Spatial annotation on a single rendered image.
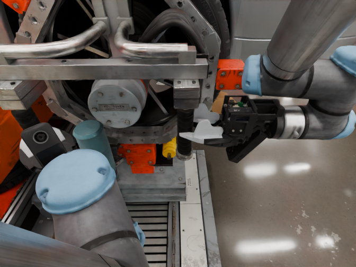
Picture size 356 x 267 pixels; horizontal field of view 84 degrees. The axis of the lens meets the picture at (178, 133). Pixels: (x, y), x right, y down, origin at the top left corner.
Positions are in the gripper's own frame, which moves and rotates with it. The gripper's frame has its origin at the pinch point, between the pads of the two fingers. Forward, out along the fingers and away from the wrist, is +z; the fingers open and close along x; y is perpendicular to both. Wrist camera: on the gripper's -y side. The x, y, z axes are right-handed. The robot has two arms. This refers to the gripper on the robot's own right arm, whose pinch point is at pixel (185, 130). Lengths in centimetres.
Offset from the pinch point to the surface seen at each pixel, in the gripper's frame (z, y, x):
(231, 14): -17.0, 14.8, -42.5
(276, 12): -32, 15, -42
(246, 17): -22.1, 13.7, -42.4
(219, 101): -42, -82, -137
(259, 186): -53, -83, -38
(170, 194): 6, -66, -23
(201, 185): -13, -75, -33
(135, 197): 25, -69, -22
